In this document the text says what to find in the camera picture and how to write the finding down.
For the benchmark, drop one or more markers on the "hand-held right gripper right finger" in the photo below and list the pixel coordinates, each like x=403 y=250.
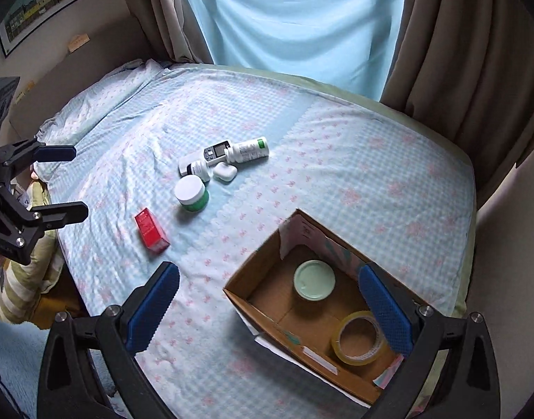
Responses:
x=384 y=310

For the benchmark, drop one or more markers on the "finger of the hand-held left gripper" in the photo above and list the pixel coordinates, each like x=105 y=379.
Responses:
x=55 y=153
x=61 y=214

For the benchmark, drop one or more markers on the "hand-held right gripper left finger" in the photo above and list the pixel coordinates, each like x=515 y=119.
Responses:
x=153 y=305

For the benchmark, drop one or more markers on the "red carton box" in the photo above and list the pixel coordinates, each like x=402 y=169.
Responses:
x=151 y=229

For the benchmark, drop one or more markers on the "cardboard box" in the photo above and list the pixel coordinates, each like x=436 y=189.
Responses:
x=269 y=297

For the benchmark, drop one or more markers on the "green jar with white lid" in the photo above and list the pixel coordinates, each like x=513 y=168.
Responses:
x=190 y=192

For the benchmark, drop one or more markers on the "dark jar with white lid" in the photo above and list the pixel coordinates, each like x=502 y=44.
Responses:
x=199 y=169

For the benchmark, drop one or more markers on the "small white case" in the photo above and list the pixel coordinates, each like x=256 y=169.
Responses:
x=224 y=172

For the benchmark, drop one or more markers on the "white remote control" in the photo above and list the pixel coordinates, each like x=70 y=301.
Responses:
x=214 y=152

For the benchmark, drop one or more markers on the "white bottle with green label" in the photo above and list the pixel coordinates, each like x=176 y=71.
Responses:
x=249 y=150

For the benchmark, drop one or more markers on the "clear yellowish tape roll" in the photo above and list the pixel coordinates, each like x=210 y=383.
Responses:
x=335 y=339

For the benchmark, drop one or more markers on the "yellow striped pillow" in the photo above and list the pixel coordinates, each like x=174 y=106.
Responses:
x=26 y=279

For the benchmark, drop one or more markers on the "pale green round lid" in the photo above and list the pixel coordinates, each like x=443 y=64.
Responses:
x=314 y=280

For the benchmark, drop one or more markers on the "beige headboard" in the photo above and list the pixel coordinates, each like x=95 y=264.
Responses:
x=96 y=61

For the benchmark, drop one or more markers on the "blue fuzzy blanket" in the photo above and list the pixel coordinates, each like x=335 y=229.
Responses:
x=18 y=358

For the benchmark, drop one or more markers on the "beige curtain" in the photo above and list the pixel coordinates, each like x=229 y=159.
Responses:
x=166 y=8
x=459 y=43

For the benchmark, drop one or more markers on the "checked floral bed sheet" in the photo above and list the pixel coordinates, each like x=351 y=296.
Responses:
x=293 y=139

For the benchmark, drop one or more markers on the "light blue window cloth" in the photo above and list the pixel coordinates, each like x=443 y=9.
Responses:
x=293 y=22

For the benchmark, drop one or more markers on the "tan wall note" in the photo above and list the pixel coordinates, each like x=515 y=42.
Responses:
x=79 y=41

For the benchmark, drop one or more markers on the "framed wall poster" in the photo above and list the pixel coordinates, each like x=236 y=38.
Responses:
x=44 y=0

